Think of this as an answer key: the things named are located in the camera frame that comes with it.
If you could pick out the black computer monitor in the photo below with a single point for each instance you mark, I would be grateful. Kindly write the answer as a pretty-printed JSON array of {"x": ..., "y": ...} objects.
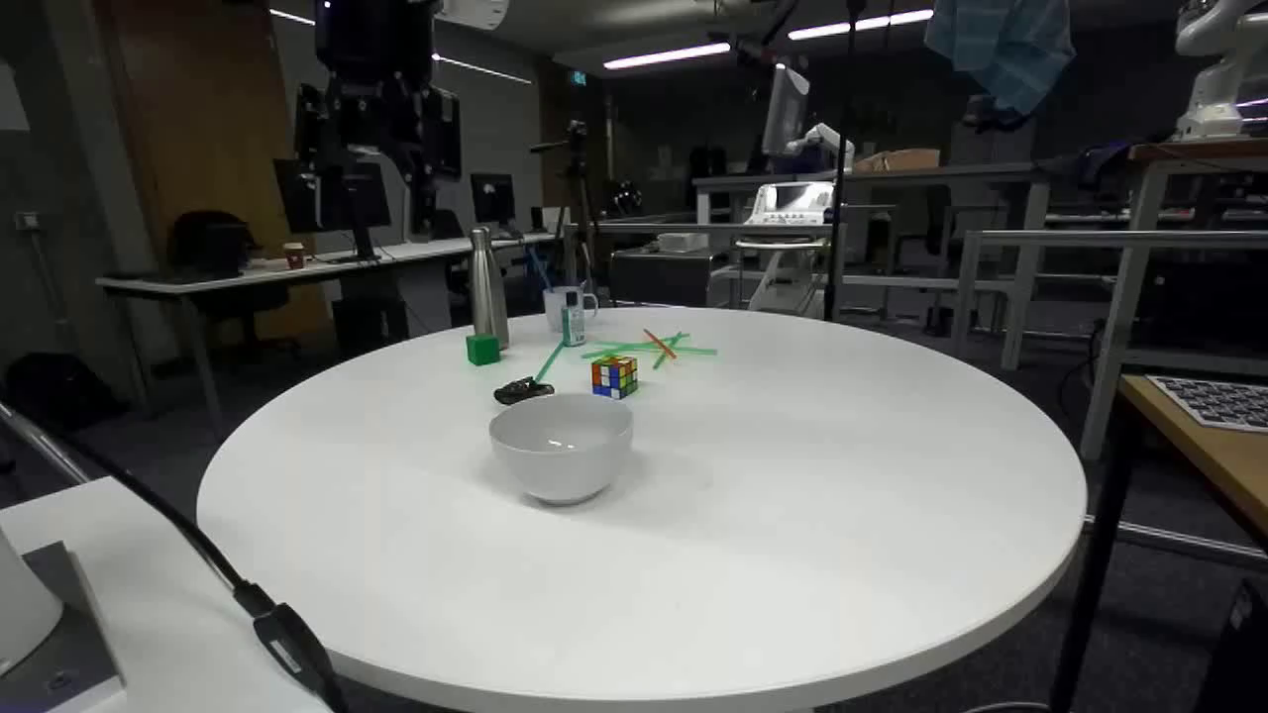
[{"x": 329, "y": 203}]

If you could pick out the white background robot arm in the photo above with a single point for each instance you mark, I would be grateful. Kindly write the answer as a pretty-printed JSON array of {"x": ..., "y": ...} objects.
[{"x": 1230, "y": 38}]

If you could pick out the white mug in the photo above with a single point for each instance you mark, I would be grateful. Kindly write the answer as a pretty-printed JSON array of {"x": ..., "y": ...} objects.
[{"x": 559, "y": 300}]

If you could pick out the Rubik's cube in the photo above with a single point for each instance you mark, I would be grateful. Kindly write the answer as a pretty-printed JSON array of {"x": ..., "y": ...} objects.
[{"x": 617, "y": 378}]

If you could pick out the long green straw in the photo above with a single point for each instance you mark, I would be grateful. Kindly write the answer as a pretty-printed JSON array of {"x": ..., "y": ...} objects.
[{"x": 544, "y": 371}]

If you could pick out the white round table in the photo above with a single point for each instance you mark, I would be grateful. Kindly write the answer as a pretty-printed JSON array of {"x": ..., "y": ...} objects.
[{"x": 808, "y": 515}]

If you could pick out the white adjacent desk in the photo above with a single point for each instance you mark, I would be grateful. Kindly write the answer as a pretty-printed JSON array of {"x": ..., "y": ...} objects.
[{"x": 176, "y": 638}]

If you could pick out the green cube block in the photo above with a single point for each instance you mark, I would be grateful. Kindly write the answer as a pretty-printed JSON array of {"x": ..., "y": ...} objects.
[{"x": 485, "y": 351}]

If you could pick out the checkerboard calibration sheet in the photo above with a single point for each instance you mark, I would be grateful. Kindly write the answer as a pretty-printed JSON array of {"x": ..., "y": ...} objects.
[{"x": 1230, "y": 405}]

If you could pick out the teal hanging cloth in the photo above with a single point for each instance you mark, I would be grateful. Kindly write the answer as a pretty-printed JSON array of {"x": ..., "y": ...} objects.
[{"x": 1008, "y": 48}]

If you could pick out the green straw crossing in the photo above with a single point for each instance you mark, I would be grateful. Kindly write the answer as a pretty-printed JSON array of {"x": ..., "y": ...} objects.
[{"x": 687, "y": 351}]

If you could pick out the wooden side table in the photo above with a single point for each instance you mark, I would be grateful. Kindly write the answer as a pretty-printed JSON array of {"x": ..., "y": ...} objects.
[{"x": 1230, "y": 461}]

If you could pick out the green straw lower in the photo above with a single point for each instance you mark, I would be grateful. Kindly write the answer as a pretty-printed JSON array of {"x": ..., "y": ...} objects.
[{"x": 617, "y": 351}]

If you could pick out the black folding multitool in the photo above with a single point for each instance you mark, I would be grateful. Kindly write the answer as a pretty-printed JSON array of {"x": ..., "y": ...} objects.
[{"x": 522, "y": 388}]

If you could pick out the long white office desk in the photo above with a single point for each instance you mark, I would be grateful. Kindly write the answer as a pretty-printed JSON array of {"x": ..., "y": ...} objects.
[{"x": 276, "y": 269}]

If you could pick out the stainless steel water bottle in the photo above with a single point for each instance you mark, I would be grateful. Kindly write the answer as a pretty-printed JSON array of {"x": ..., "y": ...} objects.
[{"x": 490, "y": 310}]

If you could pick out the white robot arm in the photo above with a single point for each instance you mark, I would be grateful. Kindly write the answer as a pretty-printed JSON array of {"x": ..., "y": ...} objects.
[{"x": 379, "y": 91}]

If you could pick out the white ceramic bowl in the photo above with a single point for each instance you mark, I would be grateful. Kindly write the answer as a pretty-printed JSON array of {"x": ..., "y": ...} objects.
[{"x": 565, "y": 446}]

